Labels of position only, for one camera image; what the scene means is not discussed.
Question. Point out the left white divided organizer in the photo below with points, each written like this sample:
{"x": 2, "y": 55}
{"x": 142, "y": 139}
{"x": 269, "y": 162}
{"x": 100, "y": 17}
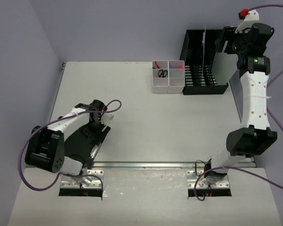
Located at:
{"x": 160, "y": 85}

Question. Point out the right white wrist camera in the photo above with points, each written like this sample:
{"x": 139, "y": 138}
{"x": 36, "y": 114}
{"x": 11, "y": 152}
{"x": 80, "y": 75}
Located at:
{"x": 248, "y": 17}

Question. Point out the black clipboard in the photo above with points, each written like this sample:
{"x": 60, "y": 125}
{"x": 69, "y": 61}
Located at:
{"x": 81, "y": 149}

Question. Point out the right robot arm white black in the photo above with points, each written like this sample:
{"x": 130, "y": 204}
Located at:
{"x": 254, "y": 135}

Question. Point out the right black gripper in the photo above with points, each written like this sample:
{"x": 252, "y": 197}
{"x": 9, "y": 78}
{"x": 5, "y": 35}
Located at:
{"x": 231, "y": 36}

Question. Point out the black handled scissors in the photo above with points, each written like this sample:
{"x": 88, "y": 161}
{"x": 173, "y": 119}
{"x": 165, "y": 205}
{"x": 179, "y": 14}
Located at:
{"x": 162, "y": 73}

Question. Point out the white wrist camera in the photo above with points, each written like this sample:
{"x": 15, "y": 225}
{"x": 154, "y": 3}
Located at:
{"x": 105, "y": 118}
{"x": 248, "y": 17}

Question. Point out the right white divided organizer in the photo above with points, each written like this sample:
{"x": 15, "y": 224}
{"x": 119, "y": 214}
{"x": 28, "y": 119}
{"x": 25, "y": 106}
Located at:
{"x": 176, "y": 76}

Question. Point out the black mesh file rack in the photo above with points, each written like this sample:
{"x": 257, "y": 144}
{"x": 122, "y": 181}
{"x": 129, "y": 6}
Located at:
{"x": 198, "y": 53}

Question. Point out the white divided organizer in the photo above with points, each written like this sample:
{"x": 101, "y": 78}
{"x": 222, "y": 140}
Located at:
{"x": 176, "y": 76}
{"x": 160, "y": 85}

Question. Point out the aluminium rail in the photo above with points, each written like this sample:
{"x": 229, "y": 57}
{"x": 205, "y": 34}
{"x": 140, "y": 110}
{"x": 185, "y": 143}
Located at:
{"x": 143, "y": 165}

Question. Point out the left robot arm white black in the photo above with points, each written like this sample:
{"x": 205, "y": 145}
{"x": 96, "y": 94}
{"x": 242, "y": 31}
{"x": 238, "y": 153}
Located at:
{"x": 46, "y": 149}

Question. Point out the blue clipboard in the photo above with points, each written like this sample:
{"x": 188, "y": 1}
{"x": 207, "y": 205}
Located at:
{"x": 203, "y": 50}

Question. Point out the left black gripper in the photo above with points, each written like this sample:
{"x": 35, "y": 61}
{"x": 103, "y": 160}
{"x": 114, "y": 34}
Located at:
{"x": 99, "y": 133}

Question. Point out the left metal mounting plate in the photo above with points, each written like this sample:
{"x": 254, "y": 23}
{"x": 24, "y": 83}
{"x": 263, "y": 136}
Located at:
{"x": 93, "y": 180}

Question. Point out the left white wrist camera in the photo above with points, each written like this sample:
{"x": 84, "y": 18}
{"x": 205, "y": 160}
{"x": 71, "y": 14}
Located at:
{"x": 105, "y": 118}

